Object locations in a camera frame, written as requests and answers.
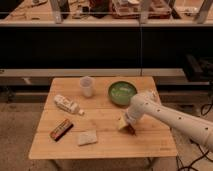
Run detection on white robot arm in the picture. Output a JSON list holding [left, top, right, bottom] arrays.
[[118, 91, 213, 152]]

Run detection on green ceramic bowl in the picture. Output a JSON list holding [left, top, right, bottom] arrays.
[[108, 81, 137, 106]]

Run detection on white sponge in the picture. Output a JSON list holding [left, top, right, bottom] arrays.
[[78, 130, 98, 146]]

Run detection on wooden table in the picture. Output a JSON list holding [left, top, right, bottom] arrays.
[[28, 76, 179, 171]]

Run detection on clear plastic cup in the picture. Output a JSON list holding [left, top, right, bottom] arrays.
[[79, 76, 94, 98]]

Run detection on white plastic bottle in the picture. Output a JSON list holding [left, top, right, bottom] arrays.
[[54, 94, 84, 116]]

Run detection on brown chocolate bar box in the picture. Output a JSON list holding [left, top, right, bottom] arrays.
[[50, 119, 74, 141]]

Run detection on long workbench shelf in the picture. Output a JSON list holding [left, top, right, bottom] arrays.
[[0, 0, 213, 27]]

